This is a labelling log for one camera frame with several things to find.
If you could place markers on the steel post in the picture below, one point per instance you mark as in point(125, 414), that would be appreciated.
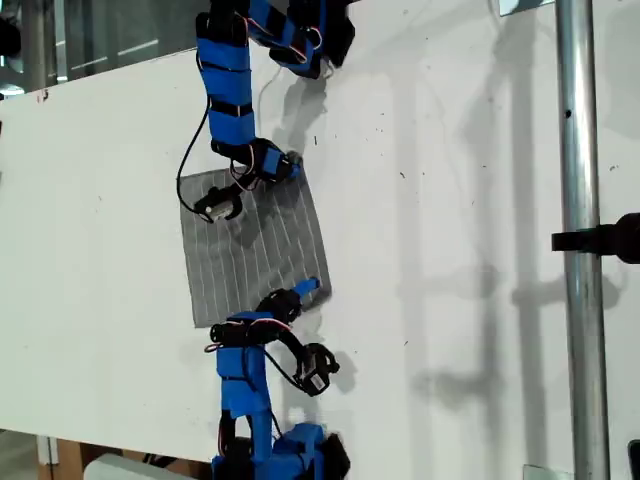
point(580, 150)

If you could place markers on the black camera stalk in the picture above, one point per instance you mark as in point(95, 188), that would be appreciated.
point(235, 189)
point(294, 345)

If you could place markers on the white plastic container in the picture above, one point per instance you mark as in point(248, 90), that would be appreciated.
point(125, 470)

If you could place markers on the black round object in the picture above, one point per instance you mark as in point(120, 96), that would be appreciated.
point(7, 36)

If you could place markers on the wooden table leg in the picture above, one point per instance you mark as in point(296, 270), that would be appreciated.
point(67, 460)

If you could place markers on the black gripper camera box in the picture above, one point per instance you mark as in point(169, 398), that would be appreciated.
point(217, 207)
point(315, 372)

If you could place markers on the grey white-striped towel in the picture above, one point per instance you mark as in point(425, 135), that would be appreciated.
point(250, 260)

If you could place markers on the black clamp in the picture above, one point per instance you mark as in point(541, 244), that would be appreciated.
point(600, 240)

